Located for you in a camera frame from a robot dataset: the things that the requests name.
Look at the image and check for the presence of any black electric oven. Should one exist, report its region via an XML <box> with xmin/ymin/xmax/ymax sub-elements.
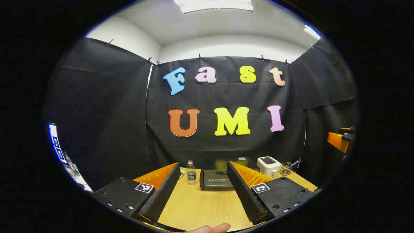
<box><xmin>199</xmin><ymin>157</ymin><xmax>261</xmax><ymax>191</ymax></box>

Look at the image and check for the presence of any small ceiling light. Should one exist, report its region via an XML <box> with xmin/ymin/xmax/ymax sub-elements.
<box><xmin>304</xmin><ymin>24</ymin><xmax>321</xmax><ymax>40</ymax></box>

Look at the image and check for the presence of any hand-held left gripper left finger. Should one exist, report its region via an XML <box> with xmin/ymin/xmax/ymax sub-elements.
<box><xmin>92</xmin><ymin>162</ymin><xmax>181</xmax><ymax>223</ymax></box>

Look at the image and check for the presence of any white side table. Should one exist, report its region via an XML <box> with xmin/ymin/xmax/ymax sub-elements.
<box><xmin>63</xmin><ymin>163</ymin><xmax>94</xmax><ymax>193</ymax></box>

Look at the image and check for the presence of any large ceiling light panel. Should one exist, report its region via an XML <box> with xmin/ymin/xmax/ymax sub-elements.
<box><xmin>174</xmin><ymin>0</ymin><xmax>254</xmax><ymax>13</ymax></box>

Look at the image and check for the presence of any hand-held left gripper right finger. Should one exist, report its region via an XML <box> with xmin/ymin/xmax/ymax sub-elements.
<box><xmin>226</xmin><ymin>161</ymin><xmax>316</xmax><ymax>225</ymax></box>

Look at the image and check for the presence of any blue-framed board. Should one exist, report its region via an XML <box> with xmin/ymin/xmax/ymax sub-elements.
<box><xmin>49</xmin><ymin>123</ymin><xmax>67</xmax><ymax>164</ymax></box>

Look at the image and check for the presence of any clear water bottle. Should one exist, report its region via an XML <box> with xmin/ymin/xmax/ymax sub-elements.
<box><xmin>186</xmin><ymin>160</ymin><xmax>197</xmax><ymax>185</ymax></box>

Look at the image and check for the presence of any white toaster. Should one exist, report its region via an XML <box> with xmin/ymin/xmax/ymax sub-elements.
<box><xmin>257</xmin><ymin>156</ymin><xmax>281</xmax><ymax>178</ymax></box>

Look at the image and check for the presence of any black backdrop cloth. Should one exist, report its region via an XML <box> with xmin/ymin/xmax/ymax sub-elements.
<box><xmin>45</xmin><ymin>37</ymin><xmax>359</xmax><ymax>191</ymax></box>

